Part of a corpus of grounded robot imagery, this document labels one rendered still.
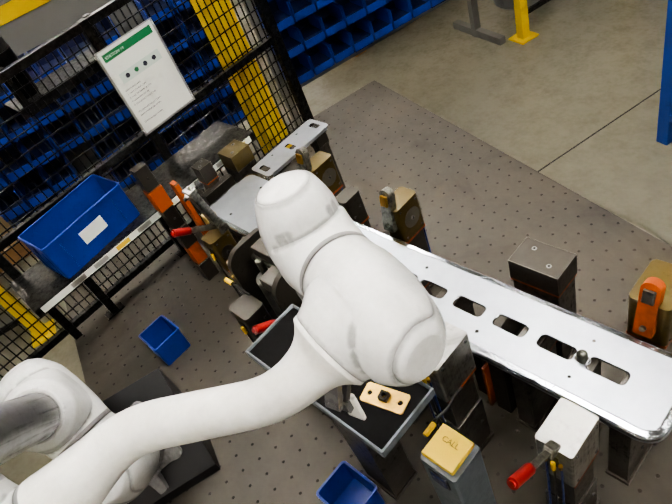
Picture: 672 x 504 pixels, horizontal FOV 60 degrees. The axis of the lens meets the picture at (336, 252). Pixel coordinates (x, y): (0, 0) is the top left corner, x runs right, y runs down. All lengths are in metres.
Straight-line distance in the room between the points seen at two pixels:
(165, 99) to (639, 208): 2.05
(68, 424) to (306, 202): 0.88
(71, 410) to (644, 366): 1.14
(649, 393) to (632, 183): 1.96
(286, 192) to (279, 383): 0.21
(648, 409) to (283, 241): 0.75
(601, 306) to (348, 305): 1.16
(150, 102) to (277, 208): 1.50
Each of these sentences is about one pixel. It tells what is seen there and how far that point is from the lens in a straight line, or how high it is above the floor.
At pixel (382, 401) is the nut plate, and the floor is 1.16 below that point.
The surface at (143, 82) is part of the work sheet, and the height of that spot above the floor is 1.30.
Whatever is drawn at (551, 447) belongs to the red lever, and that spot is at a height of 1.07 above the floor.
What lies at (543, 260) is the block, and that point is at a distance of 1.34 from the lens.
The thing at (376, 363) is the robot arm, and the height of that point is 1.57.
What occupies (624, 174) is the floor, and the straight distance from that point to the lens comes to 3.11.
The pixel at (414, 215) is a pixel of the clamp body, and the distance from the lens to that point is 1.57.
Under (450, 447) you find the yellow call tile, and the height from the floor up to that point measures 1.16.
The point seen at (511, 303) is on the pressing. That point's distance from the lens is 1.31.
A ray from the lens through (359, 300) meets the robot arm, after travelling 0.57.
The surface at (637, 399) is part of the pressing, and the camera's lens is 1.18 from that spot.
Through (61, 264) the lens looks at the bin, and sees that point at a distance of 1.91.
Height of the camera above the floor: 2.03
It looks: 42 degrees down
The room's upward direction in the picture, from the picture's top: 24 degrees counter-clockwise
